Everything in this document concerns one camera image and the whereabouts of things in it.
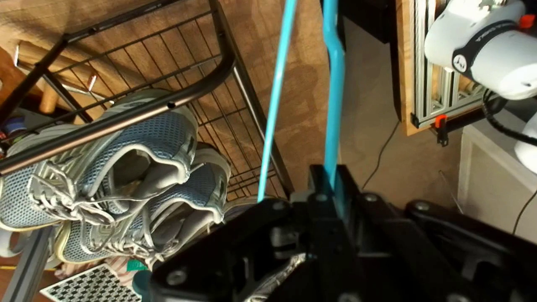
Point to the teal plastic hanger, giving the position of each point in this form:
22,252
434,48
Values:
334,95

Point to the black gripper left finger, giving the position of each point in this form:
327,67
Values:
267,231

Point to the black metal shoe rack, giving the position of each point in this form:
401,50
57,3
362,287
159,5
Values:
112,278

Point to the light blue mesh sneaker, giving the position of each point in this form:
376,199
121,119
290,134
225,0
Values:
104,179

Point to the beige woven tablecloth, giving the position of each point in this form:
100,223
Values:
268,67

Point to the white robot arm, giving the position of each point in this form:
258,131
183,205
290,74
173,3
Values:
481,40

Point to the aluminium rail base frame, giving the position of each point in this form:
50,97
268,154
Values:
436,90

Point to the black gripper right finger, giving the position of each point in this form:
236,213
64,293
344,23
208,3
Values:
345,225

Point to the wooden robot base bench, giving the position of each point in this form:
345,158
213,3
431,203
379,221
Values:
404,67

